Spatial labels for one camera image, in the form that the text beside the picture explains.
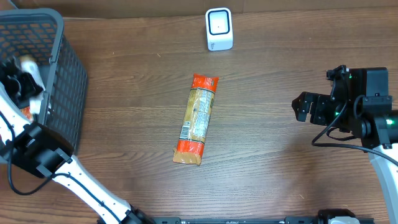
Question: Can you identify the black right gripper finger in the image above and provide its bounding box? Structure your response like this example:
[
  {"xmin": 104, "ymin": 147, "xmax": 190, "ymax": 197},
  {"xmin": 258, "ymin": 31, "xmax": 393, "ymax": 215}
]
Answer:
[
  {"xmin": 292, "ymin": 91, "xmax": 318, "ymax": 111},
  {"xmin": 297, "ymin": 106, "xmax": 311, "ymax": 122}
]

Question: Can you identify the white tube with gold cap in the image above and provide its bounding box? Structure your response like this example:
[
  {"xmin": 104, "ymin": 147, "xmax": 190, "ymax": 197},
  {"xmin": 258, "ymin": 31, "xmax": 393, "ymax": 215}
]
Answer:
[{"xmin": 19, "ymin": 55, "xmax": 45, "ymax": 114}]

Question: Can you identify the small orange sachet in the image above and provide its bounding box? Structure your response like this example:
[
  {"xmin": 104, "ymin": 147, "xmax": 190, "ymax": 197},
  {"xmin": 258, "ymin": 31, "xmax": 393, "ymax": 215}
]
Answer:
[{"xmin": 20, "ymin": 106, "xmax": 34, "ymax": 121}]

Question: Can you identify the orange long snack packet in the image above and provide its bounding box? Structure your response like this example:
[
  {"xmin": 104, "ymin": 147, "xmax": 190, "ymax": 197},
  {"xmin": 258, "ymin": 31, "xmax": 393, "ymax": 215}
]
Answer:
[{"xmin": 173, "ymin": 74, "xmax": 219, "ymax": 166}]

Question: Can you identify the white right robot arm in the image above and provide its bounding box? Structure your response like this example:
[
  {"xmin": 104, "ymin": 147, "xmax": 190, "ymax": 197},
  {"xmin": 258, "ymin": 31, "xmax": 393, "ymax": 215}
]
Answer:
[{"xmin": 292, "ymin": 65, "xmax": 397, "ymax": 223}]

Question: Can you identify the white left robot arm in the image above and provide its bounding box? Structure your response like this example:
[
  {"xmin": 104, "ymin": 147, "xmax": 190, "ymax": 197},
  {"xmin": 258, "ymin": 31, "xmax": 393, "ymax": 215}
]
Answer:
[{"xmin": 1, "ymin": 58, "xmax": 153, "ymax": 223}]

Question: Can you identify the white barcode scanner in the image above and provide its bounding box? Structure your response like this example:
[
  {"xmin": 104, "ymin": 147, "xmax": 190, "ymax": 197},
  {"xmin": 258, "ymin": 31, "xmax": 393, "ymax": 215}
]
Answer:
[{"xmin": 205, "ymin": 7, "xmax": 233, "ymax": 51}]

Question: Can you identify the grey plastic mesh basket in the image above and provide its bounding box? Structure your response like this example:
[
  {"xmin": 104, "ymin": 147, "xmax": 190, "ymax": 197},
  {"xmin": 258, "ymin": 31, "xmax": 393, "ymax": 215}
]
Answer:
[{"xmin": 1, "ymin": 8, "xmax": 88, "ymax": 152}]

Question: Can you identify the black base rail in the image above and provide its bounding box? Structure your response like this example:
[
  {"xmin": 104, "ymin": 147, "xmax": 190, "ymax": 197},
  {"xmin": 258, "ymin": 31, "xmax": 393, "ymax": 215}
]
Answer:
[{"xmin": 96, "ymin": 208, "xmax": 376, "ymax": 224}]

